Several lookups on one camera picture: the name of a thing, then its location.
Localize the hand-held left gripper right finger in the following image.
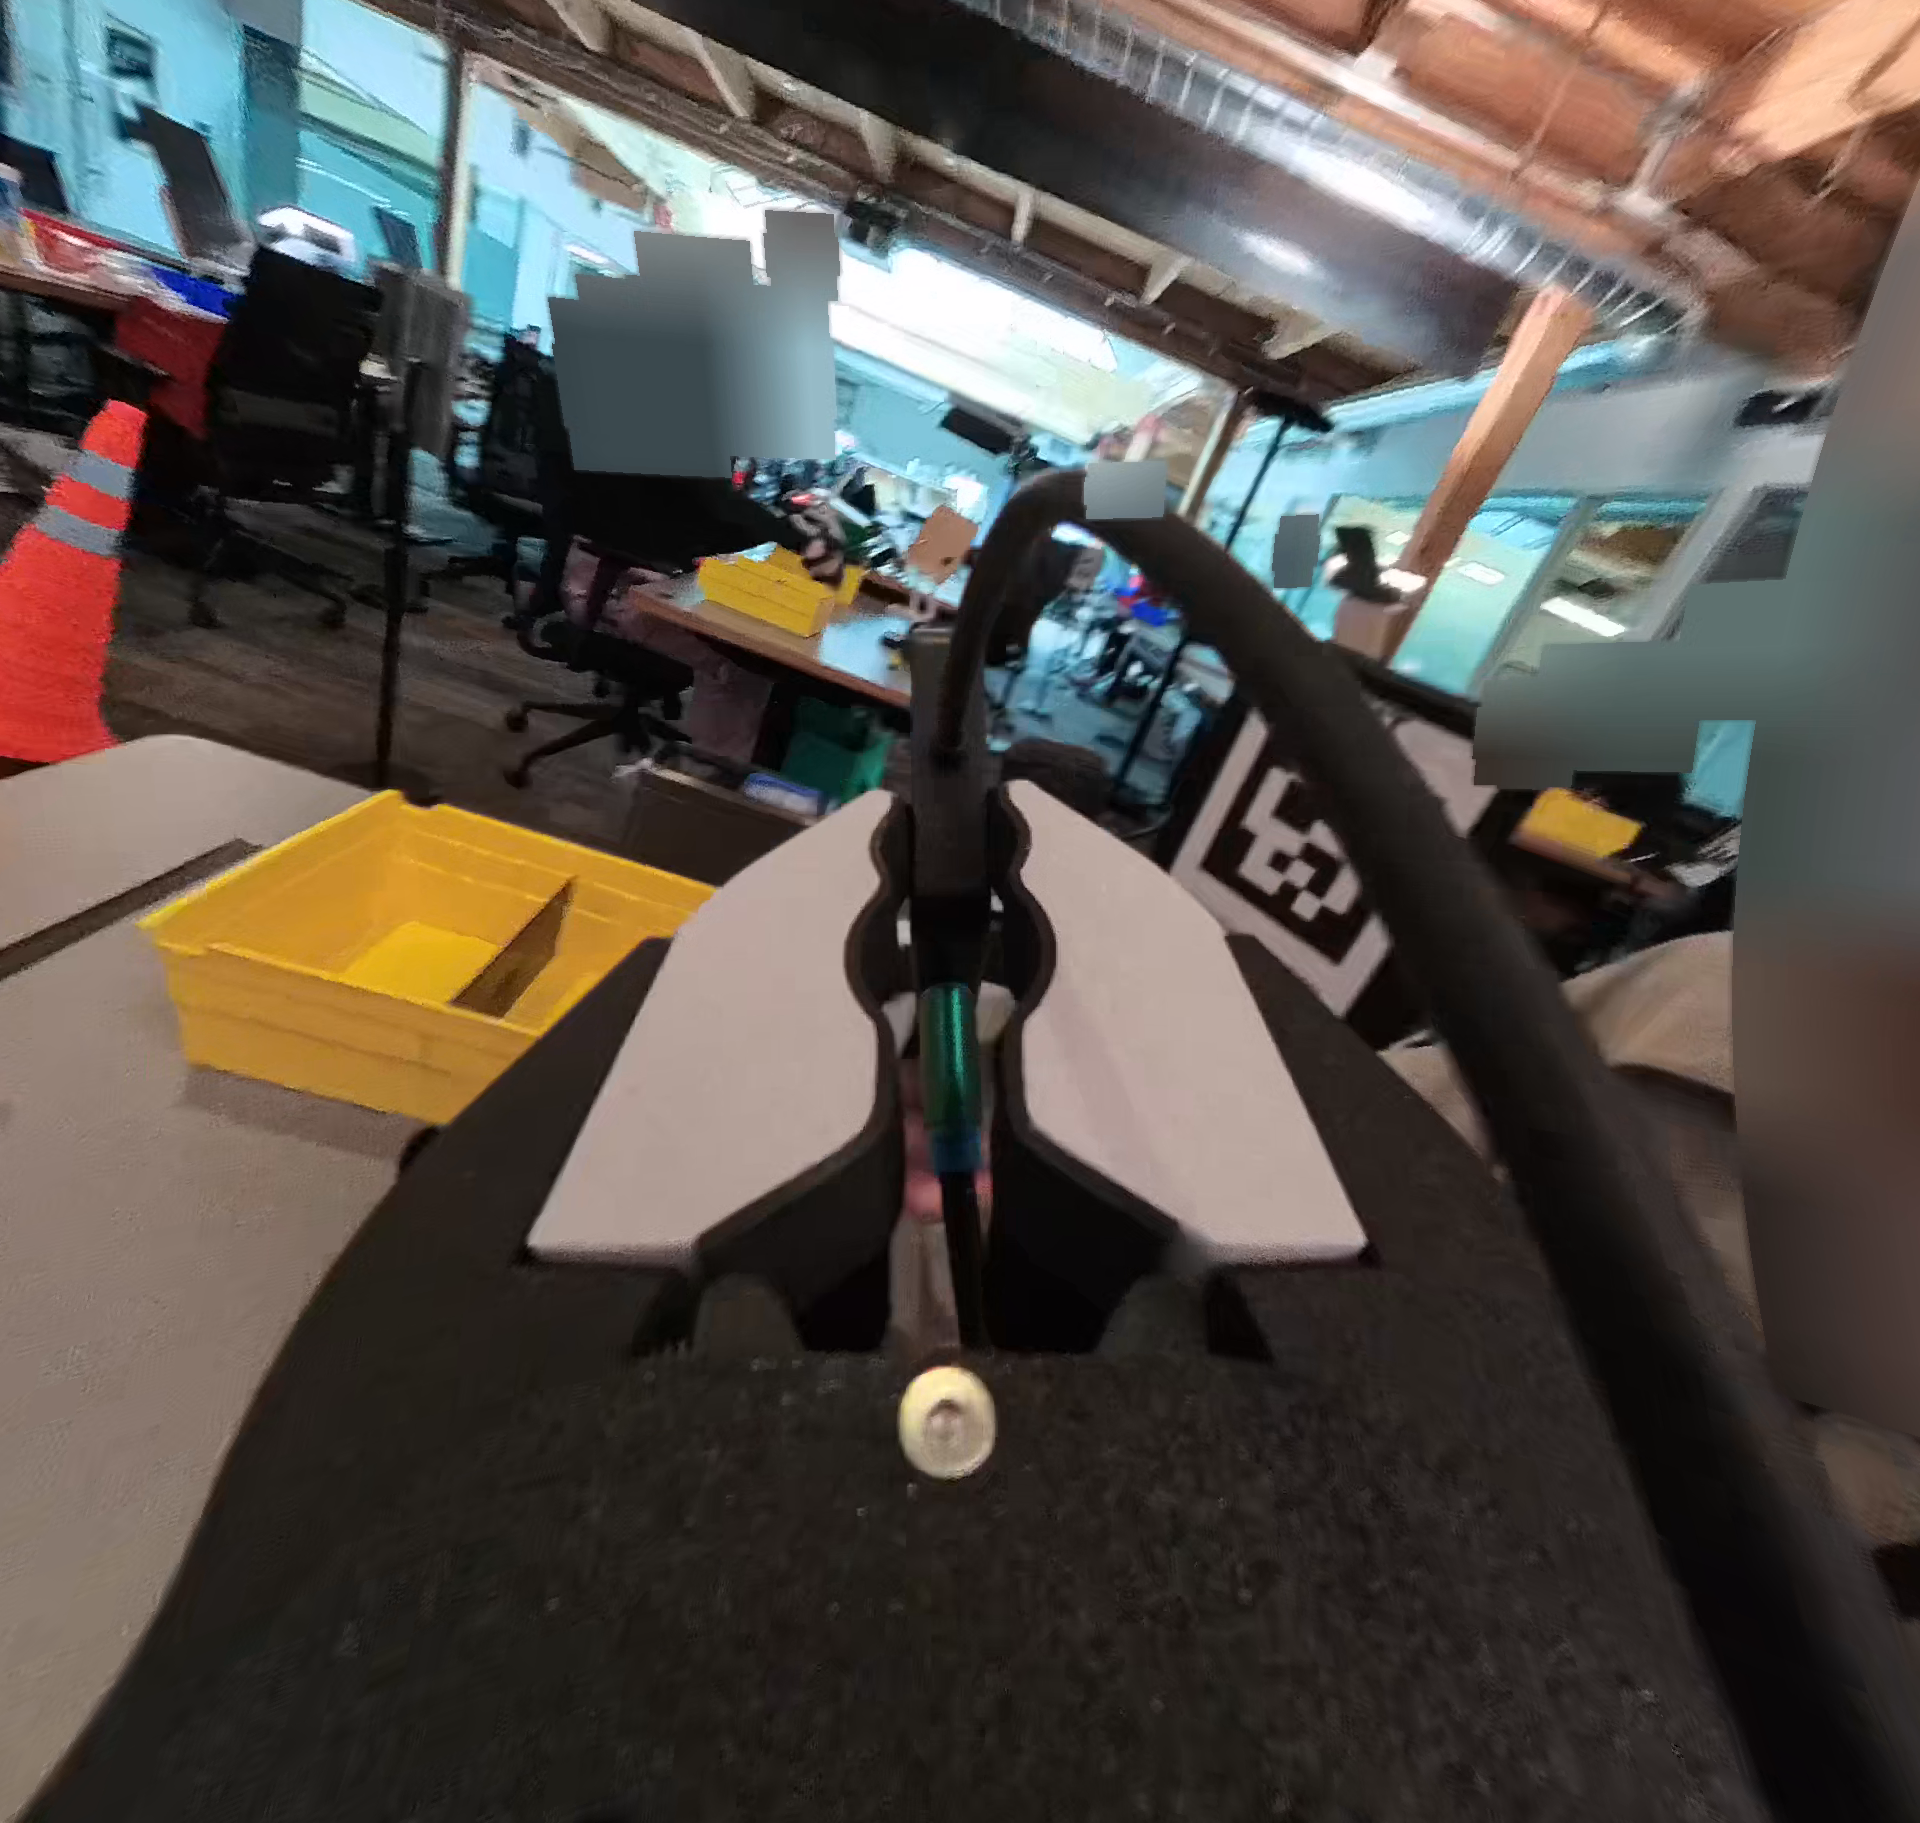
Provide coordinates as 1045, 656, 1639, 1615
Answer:
987, 780, 1370, 1352

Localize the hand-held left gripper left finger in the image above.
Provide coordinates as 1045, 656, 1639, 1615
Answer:
527, 787, 912, 1352

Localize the black HDMI switch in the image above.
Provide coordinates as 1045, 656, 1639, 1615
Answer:
903, 621, 995, 989

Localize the black cable with silver plug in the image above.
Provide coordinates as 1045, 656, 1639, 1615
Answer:
933, 466, 1893, 1823

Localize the yellow plastic bin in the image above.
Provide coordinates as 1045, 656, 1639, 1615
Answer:
139, 787, 718, 1129
696, 550, 845, 640

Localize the black bin divider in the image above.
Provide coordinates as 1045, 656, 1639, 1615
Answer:
450, 878, 577, 1021

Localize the framed tag poster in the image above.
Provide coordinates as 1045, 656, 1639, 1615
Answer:
1163, 705, 1489, 1026

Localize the green storage box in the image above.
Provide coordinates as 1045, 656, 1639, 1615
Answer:
780, 698, 897, 807

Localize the long wooden table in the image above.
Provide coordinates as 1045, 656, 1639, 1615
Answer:
628, 575, 962, 716

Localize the black office chair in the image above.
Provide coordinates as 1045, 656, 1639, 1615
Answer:
187, 246, 384, 632
503, 473, 699, 790

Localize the orange traffic cone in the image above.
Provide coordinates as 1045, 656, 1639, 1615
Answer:
0, 400, 149, 767

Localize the silver ventilation duct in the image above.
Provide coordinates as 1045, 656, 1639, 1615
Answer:
959, 0, 1712, 317

